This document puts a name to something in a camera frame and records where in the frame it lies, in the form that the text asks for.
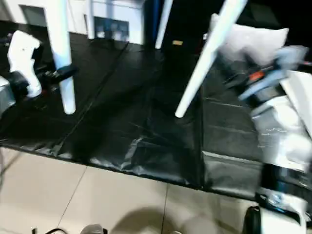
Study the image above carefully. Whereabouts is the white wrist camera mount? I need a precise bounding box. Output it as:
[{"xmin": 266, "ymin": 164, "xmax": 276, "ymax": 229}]
[
  {"xmin": 238, "ymin": 45, "xmax": 308, "ymax": 103},
  {"xmin": 7, "ymin": 30, "xmax": 42, "ymax": 98}
]

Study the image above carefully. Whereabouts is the dark left robot foot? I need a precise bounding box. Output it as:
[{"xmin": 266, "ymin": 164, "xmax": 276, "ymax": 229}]
[{"xmin": 82, "ymin": 224, "xmax": 108, "ymax": 234}]

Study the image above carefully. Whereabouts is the white glass-door cabinet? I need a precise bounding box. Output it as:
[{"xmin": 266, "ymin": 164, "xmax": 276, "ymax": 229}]
[{"xmin": 7, "ymin": 0, "xmax": 145, "ymax": 45}]

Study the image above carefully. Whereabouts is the grey pillow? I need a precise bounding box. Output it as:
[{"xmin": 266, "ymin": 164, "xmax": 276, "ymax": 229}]
[{"xmin": 203, "ymin": 13, "xmax": 290, "ymax": 67}]

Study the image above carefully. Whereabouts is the white plastic table leg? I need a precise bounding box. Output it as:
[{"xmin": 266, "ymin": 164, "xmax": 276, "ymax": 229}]
[
  {"xmin": 86, "ymin": 0, "xmax": 96, "ymax": 39},
  {"xmin": 155, "ymin": 0, "xmax": 174, "ymax": 49},
  {"xmin": 46, "ymin": 0, "xmax": 77, "ymax": 115},
  {"xmin": 175, "ymin": 0, "xmax": 249, "ymax": 118}
]

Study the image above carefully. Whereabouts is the black table mat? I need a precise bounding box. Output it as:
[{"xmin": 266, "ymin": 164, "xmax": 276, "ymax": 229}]
[{"xmin": 0, "ymin": 19, "xmax": 312, "ymax": 199}]

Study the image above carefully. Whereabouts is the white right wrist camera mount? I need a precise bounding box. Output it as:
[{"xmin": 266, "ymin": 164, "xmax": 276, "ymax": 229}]
[{"xmin": 238, "ymin": 45, "xmax": 308, "ymax": 103}]

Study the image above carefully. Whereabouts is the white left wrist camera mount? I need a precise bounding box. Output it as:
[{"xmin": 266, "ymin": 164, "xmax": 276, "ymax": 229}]
[{"xmin": 7, "ymin": 30, "xmax": 42, "ymax": 98}]

